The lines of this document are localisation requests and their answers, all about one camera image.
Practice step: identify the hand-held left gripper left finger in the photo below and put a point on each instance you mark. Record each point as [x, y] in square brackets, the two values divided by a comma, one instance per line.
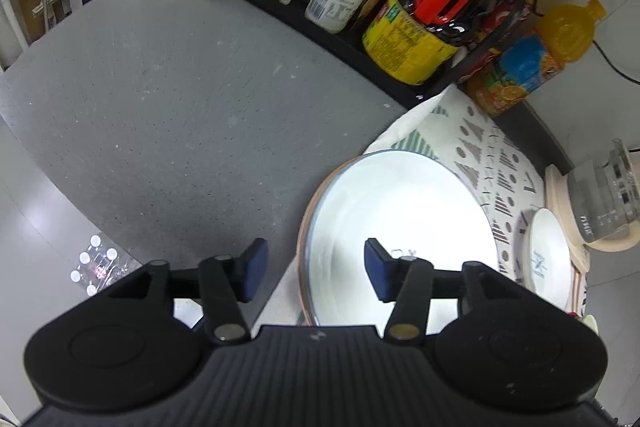
[255, 269]

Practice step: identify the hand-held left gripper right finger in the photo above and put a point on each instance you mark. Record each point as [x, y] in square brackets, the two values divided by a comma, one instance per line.
[377, 269]

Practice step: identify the white plate with dark rim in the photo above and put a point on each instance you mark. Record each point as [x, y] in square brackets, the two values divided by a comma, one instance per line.
[400, 207]

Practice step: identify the white plate with blue print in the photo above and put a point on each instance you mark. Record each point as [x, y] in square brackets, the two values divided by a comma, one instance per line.
[547, 252]

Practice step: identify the patterned fringed cloth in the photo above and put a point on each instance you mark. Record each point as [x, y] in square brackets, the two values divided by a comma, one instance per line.
[480, 147]

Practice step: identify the black metal rack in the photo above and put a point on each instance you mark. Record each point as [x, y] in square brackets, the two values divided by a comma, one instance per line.
[350, 52]

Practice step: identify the dark bottle with yellow label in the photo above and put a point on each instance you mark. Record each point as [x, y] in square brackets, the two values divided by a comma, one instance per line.
[405, 47]

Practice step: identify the orange juice bottle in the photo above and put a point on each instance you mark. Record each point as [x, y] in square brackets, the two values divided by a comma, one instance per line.
[530, 62]

